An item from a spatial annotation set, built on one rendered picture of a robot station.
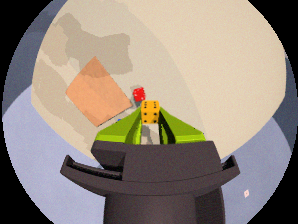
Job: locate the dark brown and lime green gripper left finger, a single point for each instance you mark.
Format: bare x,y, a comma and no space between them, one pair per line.
123,130

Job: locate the orange mat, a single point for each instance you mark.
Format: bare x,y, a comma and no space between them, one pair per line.
96,94

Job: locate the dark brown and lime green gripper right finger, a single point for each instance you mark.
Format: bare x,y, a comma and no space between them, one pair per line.
176,131

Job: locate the yellow die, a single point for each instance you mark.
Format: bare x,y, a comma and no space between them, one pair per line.
150,112

